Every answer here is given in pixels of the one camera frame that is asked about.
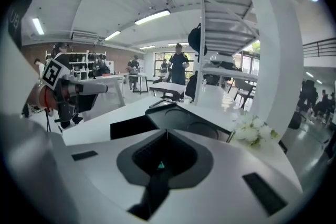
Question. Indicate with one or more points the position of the white flower bouquet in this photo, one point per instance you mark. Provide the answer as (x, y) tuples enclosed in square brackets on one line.
[(249, 131)]

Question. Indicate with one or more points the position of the black backpack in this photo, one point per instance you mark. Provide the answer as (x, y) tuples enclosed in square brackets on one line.
[(195, 39)]

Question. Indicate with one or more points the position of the black bag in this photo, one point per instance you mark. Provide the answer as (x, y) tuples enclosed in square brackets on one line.
[(191, 86)]

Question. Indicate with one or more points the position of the person's black printed shirt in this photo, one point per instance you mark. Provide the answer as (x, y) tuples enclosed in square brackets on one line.
[(18, 15)]

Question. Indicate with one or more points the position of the white shelf with black items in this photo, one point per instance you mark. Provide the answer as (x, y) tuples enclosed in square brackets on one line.
[(78, 60)]

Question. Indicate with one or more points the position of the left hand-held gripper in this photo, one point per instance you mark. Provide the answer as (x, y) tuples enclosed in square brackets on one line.
[(53, 73)]

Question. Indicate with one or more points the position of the black metal railing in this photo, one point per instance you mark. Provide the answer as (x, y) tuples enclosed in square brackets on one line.
[(320, 47)]

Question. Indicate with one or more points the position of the black box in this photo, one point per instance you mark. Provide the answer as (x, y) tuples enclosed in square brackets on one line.
[(183, 115)]

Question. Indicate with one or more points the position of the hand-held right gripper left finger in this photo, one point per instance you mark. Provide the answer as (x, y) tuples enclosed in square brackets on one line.
[(99, 181)]

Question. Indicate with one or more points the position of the dark chair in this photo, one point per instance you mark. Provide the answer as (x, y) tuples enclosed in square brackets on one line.
[(244, 89)]

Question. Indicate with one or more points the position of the long ceiling light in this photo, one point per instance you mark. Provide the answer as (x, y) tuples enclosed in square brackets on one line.
[(112, 35), (38, 26), (152, 17)]

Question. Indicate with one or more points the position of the person's left hand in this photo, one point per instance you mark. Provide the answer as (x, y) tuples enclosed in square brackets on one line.
[(42, 98)]

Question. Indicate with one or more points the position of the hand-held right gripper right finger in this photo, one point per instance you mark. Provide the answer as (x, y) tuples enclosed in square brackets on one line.
[(228, 165)]

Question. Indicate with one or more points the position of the small green plastic part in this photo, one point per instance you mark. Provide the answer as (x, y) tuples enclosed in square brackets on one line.
[(160, 165)]

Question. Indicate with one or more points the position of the white metal shelf rack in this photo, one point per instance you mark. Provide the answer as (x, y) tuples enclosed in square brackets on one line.
[(225, 23)]

